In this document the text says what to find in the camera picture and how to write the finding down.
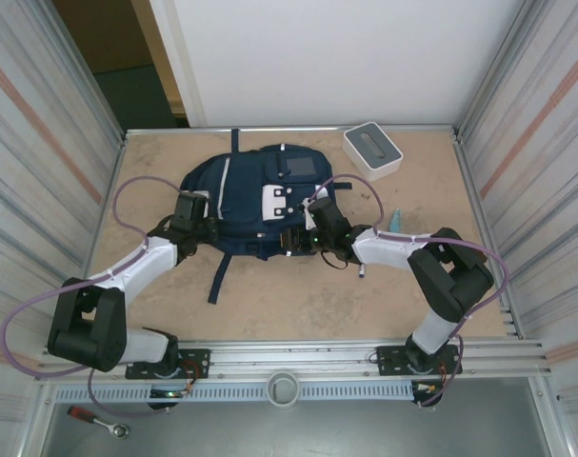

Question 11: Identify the navy blue backpack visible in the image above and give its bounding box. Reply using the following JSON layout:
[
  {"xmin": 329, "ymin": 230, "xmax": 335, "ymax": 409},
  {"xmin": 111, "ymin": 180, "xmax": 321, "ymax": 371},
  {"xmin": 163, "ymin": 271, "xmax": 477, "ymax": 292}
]
[{"xmin": 180, "ymin": 128, "xmax": 354, "ymax": 306}]

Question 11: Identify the white grey slotted box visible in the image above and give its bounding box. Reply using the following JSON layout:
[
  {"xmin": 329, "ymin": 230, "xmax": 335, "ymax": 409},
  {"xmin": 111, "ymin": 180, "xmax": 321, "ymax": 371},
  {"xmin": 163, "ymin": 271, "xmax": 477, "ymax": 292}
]
[{"xmin": 341, "ymin": 121, "xmax": 405, "ymax": 182}]

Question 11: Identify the small circuit board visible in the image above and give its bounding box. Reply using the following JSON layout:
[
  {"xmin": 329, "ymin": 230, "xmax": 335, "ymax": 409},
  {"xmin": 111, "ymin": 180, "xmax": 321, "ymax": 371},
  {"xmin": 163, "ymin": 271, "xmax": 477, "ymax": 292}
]
[
  {"xmin": 411, "ymin": 380, "xmax": 445, "ymax": 406},
  {"xmin": 148, "ymin": 387, "xmax": 194, "ymax": 401}
]

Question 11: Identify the aluminium front frame rail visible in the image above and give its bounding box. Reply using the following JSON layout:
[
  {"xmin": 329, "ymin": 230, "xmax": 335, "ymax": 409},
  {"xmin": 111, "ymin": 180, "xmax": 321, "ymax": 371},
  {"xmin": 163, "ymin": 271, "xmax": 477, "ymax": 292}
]
[{"xmin": 35, "ymin": 337, "xmax": 554, "ymax": 385}]

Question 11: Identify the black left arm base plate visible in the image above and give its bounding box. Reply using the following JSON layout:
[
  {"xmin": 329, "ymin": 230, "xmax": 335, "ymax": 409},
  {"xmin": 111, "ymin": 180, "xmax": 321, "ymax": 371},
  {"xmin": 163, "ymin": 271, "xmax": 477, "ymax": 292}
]
[{"xmin": 125, "ymin": 348, "xmax": 211, "ymax": 381}]

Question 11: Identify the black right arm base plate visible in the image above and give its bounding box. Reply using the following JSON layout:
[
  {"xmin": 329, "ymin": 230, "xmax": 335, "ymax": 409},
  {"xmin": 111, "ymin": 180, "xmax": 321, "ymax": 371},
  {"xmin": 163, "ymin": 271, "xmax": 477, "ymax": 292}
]
[{"xmin": 374, "ymin": 345, "xmax": 461, "ymax": 378}]

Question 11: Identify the grey slotted cable duct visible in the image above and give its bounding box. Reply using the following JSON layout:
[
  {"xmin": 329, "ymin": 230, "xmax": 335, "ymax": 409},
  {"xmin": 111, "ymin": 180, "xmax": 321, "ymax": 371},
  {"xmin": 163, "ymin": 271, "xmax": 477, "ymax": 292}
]
[{"xmin": 53, "ymin": 382, "xmax": 416, "ymax": 404}]

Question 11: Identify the grey pipe ring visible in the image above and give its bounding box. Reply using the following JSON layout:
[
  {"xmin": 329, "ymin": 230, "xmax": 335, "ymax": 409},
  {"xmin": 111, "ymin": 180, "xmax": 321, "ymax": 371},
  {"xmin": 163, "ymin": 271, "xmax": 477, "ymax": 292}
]
[{"xmin": 266, "ymin": 370, "xmax": 300, "ymax": 409}]

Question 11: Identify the red handled ratchet wrench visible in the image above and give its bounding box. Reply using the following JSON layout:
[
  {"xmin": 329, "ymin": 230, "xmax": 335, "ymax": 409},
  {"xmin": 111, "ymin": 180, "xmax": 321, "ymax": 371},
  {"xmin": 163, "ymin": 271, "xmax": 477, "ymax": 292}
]
[{"xmin": 67, "ymin": 405, "xmax": 131, "ymax": 440}]

